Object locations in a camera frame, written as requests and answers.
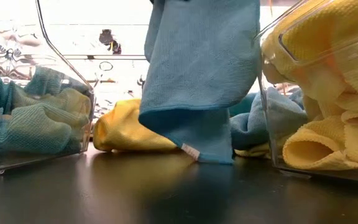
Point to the yellow microfiber towel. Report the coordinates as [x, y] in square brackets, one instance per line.
[315, 137]
[253, 152]
[322, 31]
[126, 127]

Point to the long ceiling light bar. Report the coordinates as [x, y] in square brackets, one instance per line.
[110, 57]

